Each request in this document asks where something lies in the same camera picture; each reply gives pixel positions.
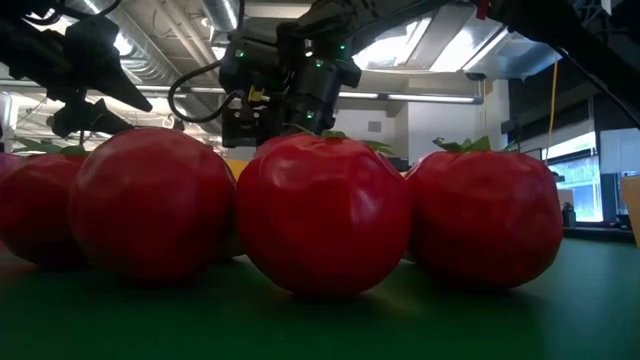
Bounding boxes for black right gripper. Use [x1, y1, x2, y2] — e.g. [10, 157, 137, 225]
[218, 35, 284, 150]

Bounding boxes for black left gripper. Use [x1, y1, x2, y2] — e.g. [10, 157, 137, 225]
[47, 13, 154, 140]

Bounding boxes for large yellow toy lemon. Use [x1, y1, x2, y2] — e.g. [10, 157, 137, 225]
[219, 158, 251, 260]

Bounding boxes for red toy tomato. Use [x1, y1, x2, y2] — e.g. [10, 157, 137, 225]
[234, 130, 413, 300]
[405, 135, 565, 291]
[68, 126, 237, 287]
[0, 140, 94, 267]

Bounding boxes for long ceiling light bar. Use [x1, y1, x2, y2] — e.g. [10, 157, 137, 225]
[0, 78, 485, 106]

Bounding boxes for large silver ventilation hood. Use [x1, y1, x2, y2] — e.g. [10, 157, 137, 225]
[462, 24, 564, 82]

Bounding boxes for bright window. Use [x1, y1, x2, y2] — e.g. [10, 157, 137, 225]
[542, 130, 606, 225]

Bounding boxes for green table mat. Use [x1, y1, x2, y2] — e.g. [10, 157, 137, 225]
[0, 237, 640, 360]

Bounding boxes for round silver duct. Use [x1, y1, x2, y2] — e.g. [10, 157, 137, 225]
[202, 0, 242, 33]

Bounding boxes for large ribbed silver duct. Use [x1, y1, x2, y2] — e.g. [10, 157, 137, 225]
[107, 0, 211, 91]

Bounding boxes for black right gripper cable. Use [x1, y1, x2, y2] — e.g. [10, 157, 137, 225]
[166, 58, 247, 125]

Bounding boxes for slanted silver duct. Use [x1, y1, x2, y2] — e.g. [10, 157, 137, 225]
[352, 9, 506, 72]

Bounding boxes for yellow hanging cable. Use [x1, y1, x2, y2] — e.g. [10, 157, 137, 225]
[543, 59, 560, 161]

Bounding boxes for black metal table frame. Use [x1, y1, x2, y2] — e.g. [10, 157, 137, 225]
[562, 225, 639, 246]

